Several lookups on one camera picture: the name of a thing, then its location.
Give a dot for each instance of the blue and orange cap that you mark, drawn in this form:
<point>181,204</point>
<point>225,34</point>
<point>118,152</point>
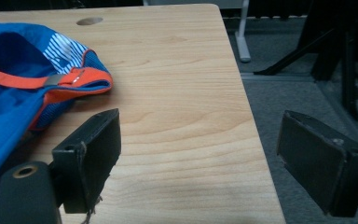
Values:
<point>15,102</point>

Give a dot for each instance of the black metal stand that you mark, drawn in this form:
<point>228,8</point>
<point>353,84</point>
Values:
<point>332,53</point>

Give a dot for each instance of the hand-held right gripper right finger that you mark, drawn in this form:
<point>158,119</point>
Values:
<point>317,161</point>

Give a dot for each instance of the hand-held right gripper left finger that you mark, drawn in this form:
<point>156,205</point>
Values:
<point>87,155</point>

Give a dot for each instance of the white metal table leg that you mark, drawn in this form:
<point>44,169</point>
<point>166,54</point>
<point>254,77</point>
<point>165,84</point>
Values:
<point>243,34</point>

